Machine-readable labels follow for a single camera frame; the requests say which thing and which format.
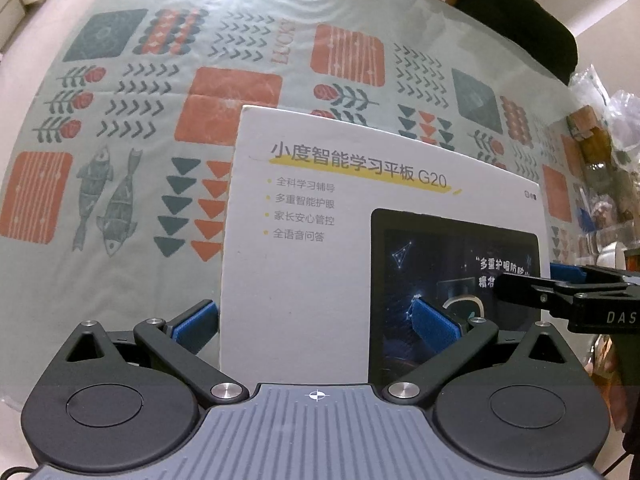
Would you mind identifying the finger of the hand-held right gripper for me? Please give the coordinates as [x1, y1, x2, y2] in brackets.
[549, 261, 640, 289]
[492, 273, 632, 312]

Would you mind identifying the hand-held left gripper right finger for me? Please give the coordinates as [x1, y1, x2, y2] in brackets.
[382, 296, 582, 404]

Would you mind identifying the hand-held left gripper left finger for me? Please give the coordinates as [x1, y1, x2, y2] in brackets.
[64, 298, 250, 406]

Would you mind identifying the white tablet box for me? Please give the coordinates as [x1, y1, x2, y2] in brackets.
[218, 104, 547, 387]

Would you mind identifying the pile of clear plastic bags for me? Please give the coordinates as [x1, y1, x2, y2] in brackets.
[564, 64, 640, 281]

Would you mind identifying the patterned tablecloth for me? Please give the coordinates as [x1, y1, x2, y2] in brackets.
[0, 0, 640, 413]

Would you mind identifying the white cabinet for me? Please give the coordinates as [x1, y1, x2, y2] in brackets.
[0, 0, 53, 53]

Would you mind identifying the black cable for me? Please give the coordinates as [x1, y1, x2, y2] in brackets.
[599, 447, 633, 478]

